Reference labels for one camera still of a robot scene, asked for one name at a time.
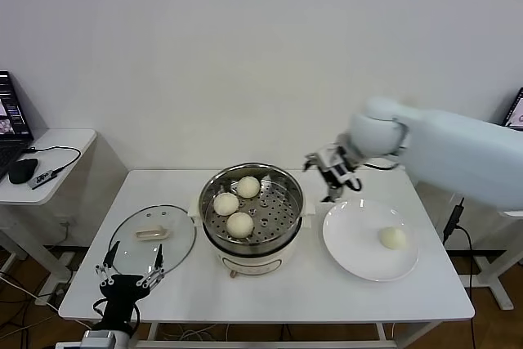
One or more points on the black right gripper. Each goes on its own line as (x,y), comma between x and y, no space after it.
(329,175)

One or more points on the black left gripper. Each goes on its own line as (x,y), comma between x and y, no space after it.
(122,287)

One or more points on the glass pot lid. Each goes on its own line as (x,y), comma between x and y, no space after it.
(135,255)

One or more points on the white steamed baozi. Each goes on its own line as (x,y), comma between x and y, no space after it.
(240,225)
(225,204)
(248,186)
(393,238)

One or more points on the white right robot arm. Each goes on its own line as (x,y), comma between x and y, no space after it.
(449,153)

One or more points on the perforated steel steamer basket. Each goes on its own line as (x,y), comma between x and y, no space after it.
(274,218)

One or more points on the white round plate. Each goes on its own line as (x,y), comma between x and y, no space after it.
(355,242)

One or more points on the cream electric cooking pot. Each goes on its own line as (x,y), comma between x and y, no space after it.
(253,261)

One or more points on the grey usb hub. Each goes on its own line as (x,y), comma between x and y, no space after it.
(43,179)

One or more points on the white side desk with mouse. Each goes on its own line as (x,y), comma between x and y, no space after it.
(61,140)

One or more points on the black computer mouse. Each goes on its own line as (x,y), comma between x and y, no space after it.
(22,171)

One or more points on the black laptop with pink screen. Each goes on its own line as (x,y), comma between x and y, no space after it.
(12,120)

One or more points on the white side desk with label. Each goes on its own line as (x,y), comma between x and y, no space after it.
(488,267)

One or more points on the grey laptop with open screen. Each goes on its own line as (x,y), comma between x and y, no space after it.
(515,110)

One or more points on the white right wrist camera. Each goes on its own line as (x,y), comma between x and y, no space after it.
(342,172)

